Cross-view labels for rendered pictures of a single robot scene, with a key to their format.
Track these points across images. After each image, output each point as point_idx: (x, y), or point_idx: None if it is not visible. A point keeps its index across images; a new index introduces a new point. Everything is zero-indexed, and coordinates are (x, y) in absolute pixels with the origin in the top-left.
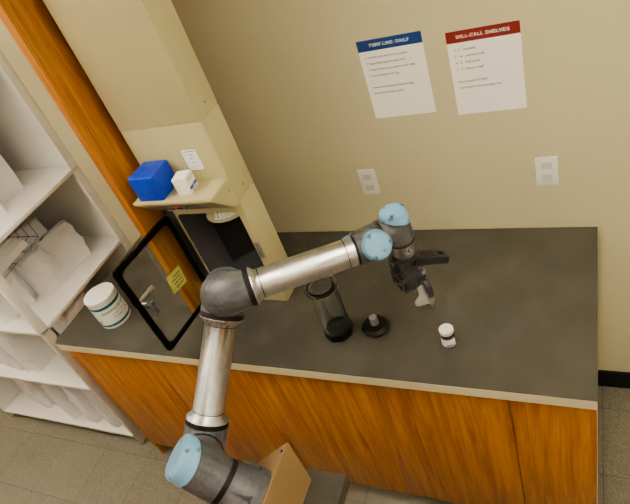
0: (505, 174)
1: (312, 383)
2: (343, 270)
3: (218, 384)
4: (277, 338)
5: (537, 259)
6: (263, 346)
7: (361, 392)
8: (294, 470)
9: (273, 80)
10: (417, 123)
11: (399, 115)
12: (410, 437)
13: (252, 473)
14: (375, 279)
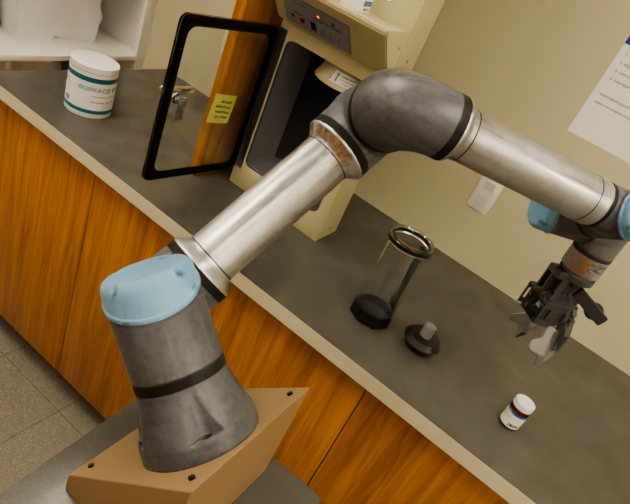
0: None
1: (289, 350)
2: (571, 213)
3: (266, 230)
4: (285, 267)
5: (623, 404)
6: (263, 263)
7: (346, 405)
8: (276, 437)
9: (496, 4)
10: (607, 168)
11: (596, 145)
12: (344, 503)
13: (240, 392)
14: (429, 294)
